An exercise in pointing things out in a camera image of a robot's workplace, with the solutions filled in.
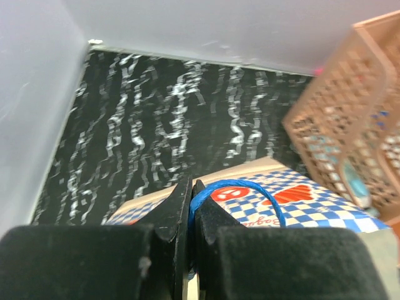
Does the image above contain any blue checkered paper bag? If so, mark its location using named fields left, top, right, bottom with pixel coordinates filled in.
left=101, top=156, right=400, bottom=300

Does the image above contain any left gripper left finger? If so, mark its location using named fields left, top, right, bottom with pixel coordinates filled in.
left=1, top=176, right=193, bottom=299

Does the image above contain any blue white item in organizer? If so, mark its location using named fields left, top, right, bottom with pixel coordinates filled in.
left=344, top=160, right=372, bottom=209

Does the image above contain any orange plastic file organizer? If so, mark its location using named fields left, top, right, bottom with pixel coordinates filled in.
left=283, top=11, right=399, bottom=223

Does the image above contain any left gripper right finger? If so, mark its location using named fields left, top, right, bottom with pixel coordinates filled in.
left=192, top=181, right=389, bottom=299

